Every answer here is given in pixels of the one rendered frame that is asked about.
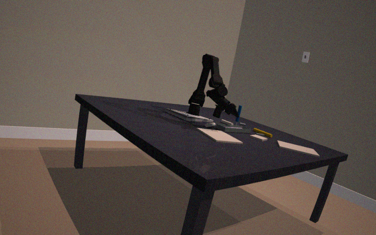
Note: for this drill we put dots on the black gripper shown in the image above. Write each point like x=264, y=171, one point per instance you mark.
x=229, y=108

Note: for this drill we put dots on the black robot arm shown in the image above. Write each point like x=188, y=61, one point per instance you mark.
x=209, y=62

